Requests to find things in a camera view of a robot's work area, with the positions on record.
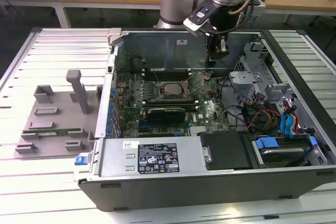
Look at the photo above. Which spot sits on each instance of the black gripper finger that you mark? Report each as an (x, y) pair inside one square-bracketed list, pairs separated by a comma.
[(214, 48)]

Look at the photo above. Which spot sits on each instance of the metal socket locking lever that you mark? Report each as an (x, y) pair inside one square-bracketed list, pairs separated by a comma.
[(156, 77)]

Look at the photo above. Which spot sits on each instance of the CPU socket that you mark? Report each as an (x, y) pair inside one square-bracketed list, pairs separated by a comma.
[(159, 91)]

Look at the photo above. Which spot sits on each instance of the round coin battery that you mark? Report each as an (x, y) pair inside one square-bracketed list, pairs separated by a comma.
[(207, 76)]

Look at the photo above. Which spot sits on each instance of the white label sticker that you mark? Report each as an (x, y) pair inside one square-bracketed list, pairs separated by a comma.
[(181, 42)]

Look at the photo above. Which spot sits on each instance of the silver metal disk bay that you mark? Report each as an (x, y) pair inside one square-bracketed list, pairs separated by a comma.
[(245, 78)]

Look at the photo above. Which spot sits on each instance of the black RAM slot white clips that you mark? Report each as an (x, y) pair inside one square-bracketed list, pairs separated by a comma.
[(170, 75), (170, 71), (170, 102)]

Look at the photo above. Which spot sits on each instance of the green RAM stick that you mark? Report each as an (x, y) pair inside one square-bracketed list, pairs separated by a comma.
[(189, 107), (65, 130)]

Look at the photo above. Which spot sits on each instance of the green motherboard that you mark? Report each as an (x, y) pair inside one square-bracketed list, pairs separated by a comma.
[(210, 119)]

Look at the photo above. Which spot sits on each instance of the black cylindrical part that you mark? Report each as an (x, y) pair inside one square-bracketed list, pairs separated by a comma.
[(136, 64)]

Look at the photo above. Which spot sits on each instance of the silver finned chipset heatsink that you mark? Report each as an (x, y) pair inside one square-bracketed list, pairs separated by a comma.
[(198, 130)]

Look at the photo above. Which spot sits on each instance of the black graphics card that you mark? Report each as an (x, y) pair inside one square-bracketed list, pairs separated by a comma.
[(165, 116)]

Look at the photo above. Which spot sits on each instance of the black plastic shroud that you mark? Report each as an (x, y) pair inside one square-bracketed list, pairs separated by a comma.
[(228, 150)]

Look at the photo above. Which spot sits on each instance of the hard disk in blue carrier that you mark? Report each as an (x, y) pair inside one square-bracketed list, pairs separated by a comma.
[(266, 143)]

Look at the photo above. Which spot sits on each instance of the black rating label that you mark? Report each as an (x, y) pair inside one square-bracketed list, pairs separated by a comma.
[(157, 155)]

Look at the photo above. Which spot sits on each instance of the white barcode sticker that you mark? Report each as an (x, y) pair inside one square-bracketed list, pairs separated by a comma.
[(127, 145)]

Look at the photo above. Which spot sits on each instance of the silver power supply box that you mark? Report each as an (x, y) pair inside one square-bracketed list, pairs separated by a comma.
[(115, 155)]

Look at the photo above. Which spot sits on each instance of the black open PC case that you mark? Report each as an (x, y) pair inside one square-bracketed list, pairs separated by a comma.
[(183, 192)]

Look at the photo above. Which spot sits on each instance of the grey parts rack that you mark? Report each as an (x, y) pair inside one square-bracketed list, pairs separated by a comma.
[(63, 119)]

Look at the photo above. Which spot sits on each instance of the blue case latch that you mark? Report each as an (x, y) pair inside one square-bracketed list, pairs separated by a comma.
[(80, 161)]

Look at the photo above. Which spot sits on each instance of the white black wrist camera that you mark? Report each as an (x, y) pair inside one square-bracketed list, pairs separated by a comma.
[(198, 19)]

